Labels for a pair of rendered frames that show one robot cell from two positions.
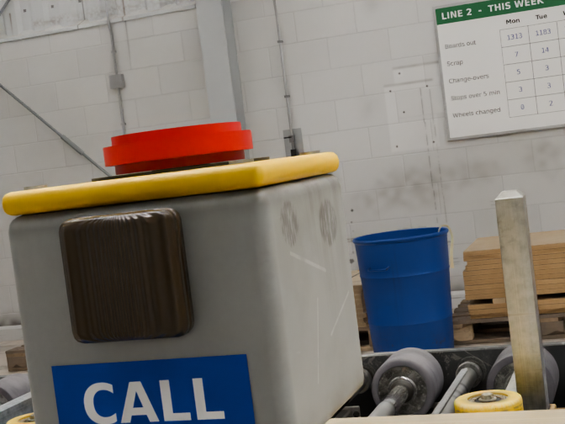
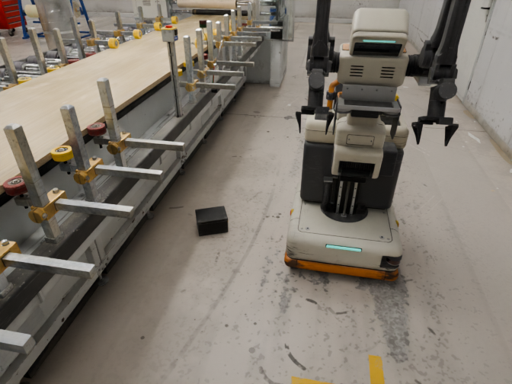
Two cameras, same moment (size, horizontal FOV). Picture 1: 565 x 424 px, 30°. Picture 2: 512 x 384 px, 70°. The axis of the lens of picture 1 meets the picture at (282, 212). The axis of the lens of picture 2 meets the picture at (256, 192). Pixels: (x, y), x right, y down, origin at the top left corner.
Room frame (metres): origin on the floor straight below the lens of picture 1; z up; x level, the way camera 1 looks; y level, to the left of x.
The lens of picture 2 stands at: (0.11, 2.30, 1.55)
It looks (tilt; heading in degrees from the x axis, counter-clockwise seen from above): 33 degrees down; 262
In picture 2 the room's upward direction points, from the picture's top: straight up
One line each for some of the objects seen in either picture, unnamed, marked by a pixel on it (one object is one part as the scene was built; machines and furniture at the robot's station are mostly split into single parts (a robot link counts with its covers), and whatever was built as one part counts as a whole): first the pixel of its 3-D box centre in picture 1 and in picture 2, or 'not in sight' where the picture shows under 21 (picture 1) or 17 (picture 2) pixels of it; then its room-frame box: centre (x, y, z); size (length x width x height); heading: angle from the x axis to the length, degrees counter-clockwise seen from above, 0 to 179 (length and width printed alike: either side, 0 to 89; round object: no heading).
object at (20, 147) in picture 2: not in sight; (37, 193); (0.68, 1.20, 0.90); 0.04 x 0.04 x 0.48; 71
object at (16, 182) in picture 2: not in sight; (20, 194); (0.78, 1.13, 0.85); 0.08 x 0.08 x 0.11
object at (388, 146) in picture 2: not in sight; (366, 163); (-0.67, 0.77, 0.68); 0.28 x 0.27 x 0.25; 161
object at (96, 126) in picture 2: not in sight; (98, 136); (0.62, 0.65, 0.85); 0.08 x 0.08 x 0.11
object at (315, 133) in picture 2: not in sight; (350, 155); (-0.70, 0.51, 0.59); 0.55 x 0.34 x 0.83; 161
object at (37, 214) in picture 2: not in sight; (48, 206); (0.68, 1.18, 0.83); 0.14 x 0.06 x 0.05; 71
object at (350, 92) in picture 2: not in sight; (366, 111); (-0.57, 0.87, 0.99); 0.28 x 0.16 x 0.22; 161
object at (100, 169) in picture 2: not in sight; (111, 171); (0.51, 0.95, 0.83); 0.43 x 0.03 x 0.04; 161
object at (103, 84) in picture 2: not in sight; (114, 132); (0.52, 0.73, 0.90); 0.04 x 0.04 x 0.48; 71
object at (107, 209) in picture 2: not in sight; (74, 206); (0.59, 1.19, 0.83); 0.43 x 0.03 x 0.04; 161
